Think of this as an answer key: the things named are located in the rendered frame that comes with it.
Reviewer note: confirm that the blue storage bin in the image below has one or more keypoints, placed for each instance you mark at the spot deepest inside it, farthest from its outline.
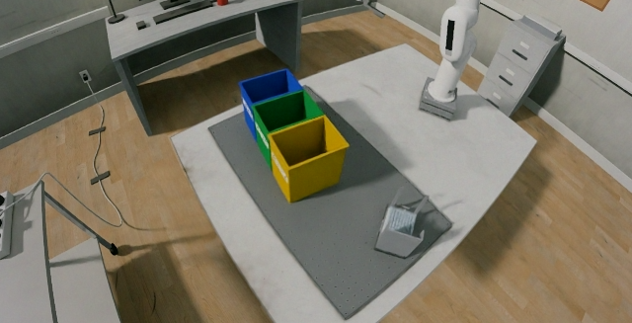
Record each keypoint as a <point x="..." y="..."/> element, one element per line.
<point x="263" y="88"/>

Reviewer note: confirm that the green returns bin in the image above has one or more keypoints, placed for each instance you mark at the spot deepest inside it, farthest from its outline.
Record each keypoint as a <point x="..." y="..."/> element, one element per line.
<point x="282" y="112"/>

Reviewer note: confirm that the yellow recycle bin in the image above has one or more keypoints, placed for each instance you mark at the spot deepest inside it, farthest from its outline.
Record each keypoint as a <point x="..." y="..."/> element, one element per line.
<point x="312" y="153"/>

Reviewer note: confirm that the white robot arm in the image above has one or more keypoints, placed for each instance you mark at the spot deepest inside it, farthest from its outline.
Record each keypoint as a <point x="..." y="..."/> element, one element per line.
<point x="454" y="44"/>

